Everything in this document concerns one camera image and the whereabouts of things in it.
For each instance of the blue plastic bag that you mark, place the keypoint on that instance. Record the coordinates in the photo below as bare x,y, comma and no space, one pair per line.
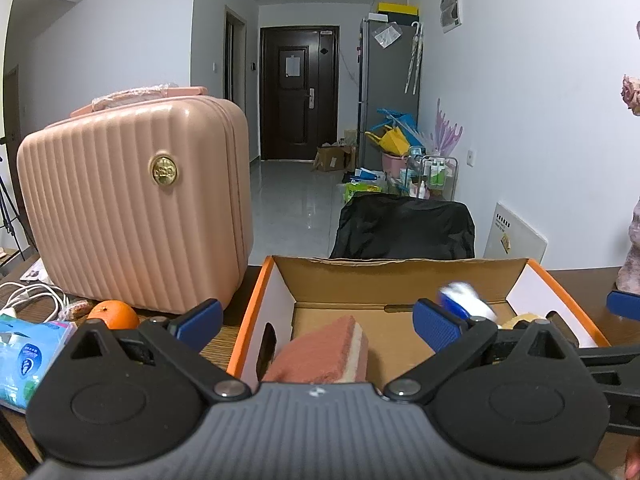
400,121

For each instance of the white electrical panel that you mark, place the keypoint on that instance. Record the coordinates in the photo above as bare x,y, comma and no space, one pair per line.
451,7

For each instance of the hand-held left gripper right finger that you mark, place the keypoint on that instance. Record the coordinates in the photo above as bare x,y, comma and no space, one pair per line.
435,325

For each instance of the white wall socket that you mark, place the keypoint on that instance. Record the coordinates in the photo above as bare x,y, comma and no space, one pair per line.
470,157

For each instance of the paper notice on door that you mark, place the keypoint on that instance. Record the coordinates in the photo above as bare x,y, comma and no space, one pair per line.
293,66

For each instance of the pink layered sponge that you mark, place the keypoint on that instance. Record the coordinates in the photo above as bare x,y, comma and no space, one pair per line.
320,350

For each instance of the dark brown entrance door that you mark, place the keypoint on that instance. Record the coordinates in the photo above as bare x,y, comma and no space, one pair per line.
300,120

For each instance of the white leaflet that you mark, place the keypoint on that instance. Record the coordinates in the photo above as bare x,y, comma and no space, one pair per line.
36,274

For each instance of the paper sheet on refrigerator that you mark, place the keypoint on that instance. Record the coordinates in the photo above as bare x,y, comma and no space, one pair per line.
388,36

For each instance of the orange fruit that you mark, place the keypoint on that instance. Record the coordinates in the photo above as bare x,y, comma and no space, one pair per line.
115,316

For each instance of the pink ribbed suitcase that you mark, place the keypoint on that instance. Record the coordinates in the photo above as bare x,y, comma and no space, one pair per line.
130,200

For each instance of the yellow box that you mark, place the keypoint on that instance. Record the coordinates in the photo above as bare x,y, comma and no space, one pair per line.
397,9

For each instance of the yellow bag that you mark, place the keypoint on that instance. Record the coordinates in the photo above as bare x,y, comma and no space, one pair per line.
392,142

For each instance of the metal trolley with bottles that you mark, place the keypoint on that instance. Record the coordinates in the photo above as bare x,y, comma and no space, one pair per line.
435,175

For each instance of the red cardboard box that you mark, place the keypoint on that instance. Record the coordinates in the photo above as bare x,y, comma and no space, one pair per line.
350,280

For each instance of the folded white umbrella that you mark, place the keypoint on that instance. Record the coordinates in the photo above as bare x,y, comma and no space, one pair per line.
414,60

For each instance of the pink bucket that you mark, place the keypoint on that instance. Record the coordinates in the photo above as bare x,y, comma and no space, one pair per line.
394,165

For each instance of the brown cardboard box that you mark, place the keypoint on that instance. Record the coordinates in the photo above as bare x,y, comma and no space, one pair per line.
331,159

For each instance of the side room door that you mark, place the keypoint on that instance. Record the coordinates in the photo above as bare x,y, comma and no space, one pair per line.
235,60

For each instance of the pink ceramic vase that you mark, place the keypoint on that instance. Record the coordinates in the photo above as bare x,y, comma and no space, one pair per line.
631,250

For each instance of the black tripod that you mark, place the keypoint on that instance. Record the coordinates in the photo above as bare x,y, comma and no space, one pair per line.
7,210

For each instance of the blue pocket tissue pack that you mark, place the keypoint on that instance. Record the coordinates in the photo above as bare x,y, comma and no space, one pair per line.
467,302

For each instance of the black fabric chair back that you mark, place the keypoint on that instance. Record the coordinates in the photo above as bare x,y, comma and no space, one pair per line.
400,230

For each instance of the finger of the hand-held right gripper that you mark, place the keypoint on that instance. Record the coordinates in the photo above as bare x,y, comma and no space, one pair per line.
610,355
625,306

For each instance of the blue soft tissue pack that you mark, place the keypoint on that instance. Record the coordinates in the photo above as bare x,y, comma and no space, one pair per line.
30,360

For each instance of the white panel board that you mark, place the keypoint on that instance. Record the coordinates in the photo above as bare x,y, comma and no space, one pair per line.
517,240

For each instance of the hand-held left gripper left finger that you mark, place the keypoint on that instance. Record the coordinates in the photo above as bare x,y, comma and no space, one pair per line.
200,322

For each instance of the grey refrigerator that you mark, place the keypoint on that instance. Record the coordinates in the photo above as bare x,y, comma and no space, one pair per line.
385,90

